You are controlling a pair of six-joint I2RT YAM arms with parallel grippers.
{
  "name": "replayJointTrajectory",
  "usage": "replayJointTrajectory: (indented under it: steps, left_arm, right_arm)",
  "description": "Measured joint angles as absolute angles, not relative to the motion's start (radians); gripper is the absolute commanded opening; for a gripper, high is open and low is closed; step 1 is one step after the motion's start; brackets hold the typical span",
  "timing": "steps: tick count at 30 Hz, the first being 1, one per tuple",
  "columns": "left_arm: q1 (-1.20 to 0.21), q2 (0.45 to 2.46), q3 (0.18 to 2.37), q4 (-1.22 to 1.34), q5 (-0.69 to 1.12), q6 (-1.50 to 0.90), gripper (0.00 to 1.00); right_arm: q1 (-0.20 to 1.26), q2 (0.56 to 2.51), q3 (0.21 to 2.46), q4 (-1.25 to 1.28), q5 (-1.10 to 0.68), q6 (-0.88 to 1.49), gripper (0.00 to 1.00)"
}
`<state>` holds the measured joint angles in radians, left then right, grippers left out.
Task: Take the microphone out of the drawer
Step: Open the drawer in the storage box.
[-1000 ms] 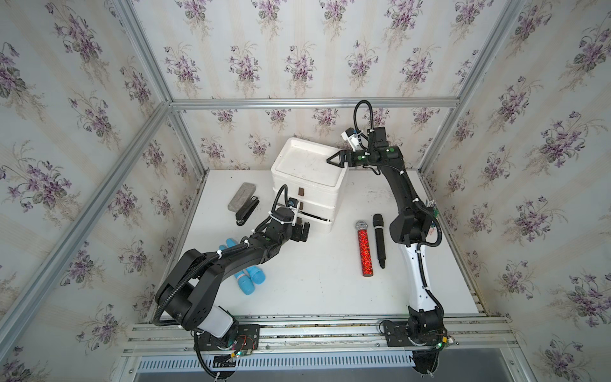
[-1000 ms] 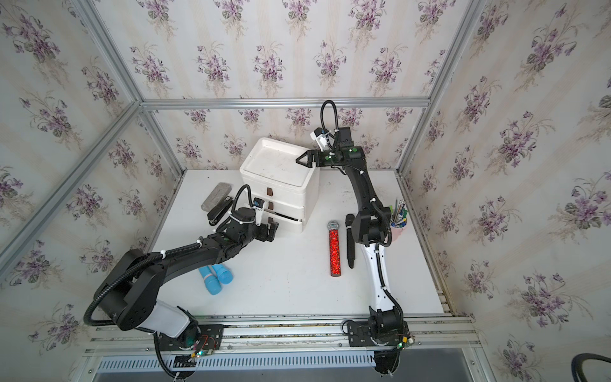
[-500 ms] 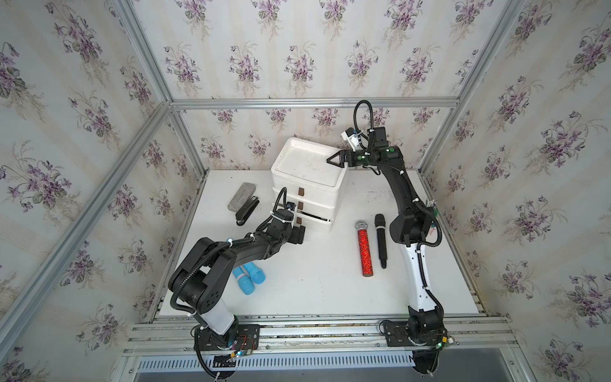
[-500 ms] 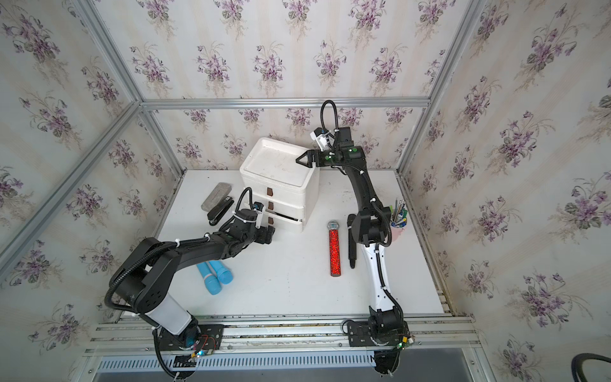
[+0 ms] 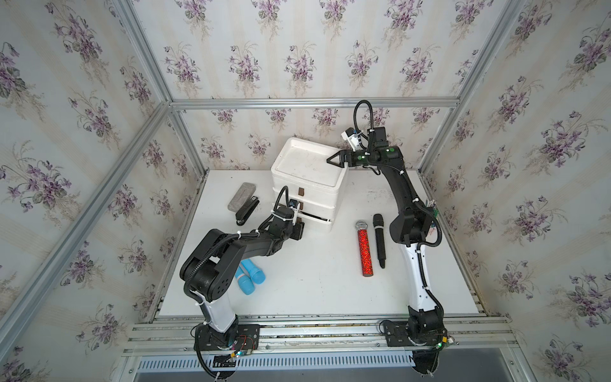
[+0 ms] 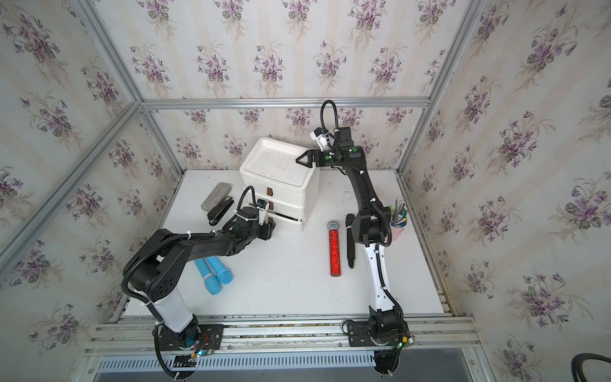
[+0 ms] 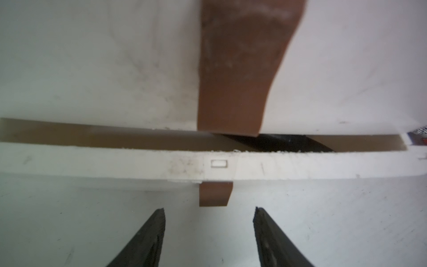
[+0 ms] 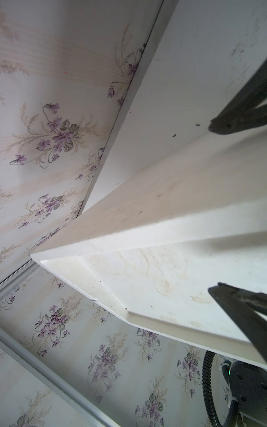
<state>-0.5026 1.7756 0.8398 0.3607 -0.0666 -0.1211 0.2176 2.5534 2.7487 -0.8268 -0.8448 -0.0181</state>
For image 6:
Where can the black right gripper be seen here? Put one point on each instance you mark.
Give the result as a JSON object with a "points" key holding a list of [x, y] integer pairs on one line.
{"points": [[317, 153]]}

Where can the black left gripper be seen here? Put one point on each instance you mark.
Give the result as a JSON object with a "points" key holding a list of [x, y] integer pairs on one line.
{"points": [[268, 231]]}

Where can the white three-drawer cabinet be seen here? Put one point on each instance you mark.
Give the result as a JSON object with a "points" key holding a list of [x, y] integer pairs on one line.
{"points": [[289, 188]]}

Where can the blue toy microphone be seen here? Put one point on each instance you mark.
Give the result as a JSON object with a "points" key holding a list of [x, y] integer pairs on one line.
{"points": [[212, 283], [223, 274]]}

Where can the red glitter microphone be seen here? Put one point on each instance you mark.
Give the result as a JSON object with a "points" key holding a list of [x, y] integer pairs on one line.
{"points": [[334, 249]]}

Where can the black handheld microphone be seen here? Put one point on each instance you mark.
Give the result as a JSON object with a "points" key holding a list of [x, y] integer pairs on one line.
{"points": [[351, 247]]}

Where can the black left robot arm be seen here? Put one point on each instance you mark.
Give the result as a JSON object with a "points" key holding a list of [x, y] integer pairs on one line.
{"points": [[153, 273]]}

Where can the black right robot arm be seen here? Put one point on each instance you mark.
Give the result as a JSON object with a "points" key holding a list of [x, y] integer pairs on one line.
{"points": [[371, 225]]}

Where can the white bottom drawer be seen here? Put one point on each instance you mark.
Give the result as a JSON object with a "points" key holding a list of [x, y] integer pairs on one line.
{"points": [[285, 223]]}

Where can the black stapler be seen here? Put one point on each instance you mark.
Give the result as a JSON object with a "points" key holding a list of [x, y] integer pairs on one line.
{"points": [[218, 211]]}

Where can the grey rectangular eraser block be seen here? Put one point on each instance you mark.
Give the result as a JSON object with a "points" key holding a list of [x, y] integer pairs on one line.
{"points": [[219, 193]]}

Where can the pink cup of pens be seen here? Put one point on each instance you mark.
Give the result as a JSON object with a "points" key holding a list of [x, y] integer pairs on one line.
{"points": [[399, 218]]}

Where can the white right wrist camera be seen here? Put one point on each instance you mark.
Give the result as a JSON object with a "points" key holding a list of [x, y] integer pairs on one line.
{"points": [[323, 138]]}

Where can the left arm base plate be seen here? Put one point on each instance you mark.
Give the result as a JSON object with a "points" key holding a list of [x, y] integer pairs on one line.
{"points": [[195, 343]]}

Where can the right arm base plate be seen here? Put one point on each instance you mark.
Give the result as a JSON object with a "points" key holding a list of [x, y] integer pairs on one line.
{"points": [[367, 334]]}

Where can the aluminium mounting rail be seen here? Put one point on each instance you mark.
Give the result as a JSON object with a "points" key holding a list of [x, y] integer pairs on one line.
{"points": [[252, 334]]}

